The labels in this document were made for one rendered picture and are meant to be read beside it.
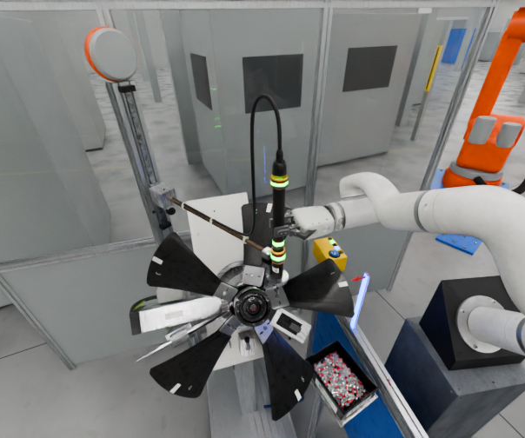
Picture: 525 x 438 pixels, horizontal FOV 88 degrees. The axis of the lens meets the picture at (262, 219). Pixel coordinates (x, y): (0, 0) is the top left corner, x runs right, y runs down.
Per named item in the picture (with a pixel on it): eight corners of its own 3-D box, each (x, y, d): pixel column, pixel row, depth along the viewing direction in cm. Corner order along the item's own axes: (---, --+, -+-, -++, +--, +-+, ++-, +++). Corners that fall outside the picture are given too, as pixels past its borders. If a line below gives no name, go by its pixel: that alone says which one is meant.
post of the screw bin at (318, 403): (307, 438, 156) (321, 368, 110) (311, 434, 158) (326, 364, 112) (310, 443, 154) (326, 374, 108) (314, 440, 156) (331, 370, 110)
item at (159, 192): (150, 202, 120) (145, 185, 115) (164, 196, 124) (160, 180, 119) (164, 210, 114) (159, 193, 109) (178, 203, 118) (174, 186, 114)
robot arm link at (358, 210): (342, 198, 76) (347, 230, 76) (383, 191, 78) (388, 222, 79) (328, 200, 84) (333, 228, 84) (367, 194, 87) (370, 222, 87)
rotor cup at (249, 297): (231, 325, 95) (235, 337, 82) (224, 284, 96) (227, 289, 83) (271, 315, 98) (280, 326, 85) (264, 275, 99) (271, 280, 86)
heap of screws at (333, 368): (309, 370, 109) (309, 365, 107) (335, 353, 114) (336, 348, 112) (342, 418, 95) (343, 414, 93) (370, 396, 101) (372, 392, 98)
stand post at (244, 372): (241, 412, 167) (227, 324, 115) (255, 408, 169) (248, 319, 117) (242, 421, 164) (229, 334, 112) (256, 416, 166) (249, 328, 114)
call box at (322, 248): (311, 255, 142) (313, 239, 136) (329, 251, 144) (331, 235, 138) (325, 276, 129) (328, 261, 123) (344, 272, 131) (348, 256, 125)
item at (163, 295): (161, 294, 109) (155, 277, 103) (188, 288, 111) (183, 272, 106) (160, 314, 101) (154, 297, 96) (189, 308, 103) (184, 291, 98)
